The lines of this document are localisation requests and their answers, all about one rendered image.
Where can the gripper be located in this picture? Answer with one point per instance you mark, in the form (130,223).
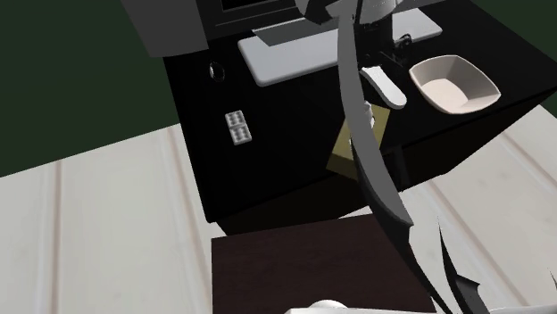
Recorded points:
(373,41)

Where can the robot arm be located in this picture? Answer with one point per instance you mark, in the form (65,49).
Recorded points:
(357,126)

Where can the white remote control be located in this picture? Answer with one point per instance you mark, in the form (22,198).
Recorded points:
(387,89)

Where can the white keyboard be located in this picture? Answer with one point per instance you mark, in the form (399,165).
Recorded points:
(296,54)

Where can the white square bowl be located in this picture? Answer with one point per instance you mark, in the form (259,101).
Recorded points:
(452,87)

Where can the dark computer monitor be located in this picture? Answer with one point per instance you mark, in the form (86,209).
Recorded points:
(256,17)

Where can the olive yellow book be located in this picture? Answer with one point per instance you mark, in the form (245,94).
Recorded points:
(341,161)

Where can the black desk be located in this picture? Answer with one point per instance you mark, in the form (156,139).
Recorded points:
(283,148)

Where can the small black round thing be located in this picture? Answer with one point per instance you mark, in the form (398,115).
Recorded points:
(216,71)

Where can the small grey button pad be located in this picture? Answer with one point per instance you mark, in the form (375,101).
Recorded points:
(238,128)

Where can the dark brown robot stand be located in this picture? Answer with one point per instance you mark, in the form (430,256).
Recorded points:
(304,269)

